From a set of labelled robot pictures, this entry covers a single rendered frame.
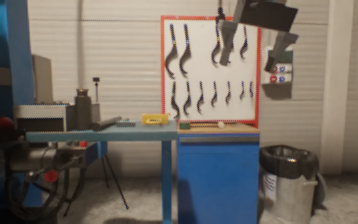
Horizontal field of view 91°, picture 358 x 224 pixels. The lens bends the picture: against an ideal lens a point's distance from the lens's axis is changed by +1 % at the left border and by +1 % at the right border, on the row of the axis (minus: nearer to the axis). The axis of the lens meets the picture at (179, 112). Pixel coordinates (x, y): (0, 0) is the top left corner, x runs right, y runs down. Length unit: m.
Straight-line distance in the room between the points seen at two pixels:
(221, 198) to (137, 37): 2.32
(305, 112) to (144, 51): 2.66
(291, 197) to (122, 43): 2.76
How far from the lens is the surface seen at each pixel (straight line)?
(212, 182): 1.68
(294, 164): 1.95
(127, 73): 2.75
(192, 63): 2.68
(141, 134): 0.86
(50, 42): 3.26
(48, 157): 0.92
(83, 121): 0.97
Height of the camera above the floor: 1.22
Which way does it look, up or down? 5 degrees down
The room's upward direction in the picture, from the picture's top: straight up
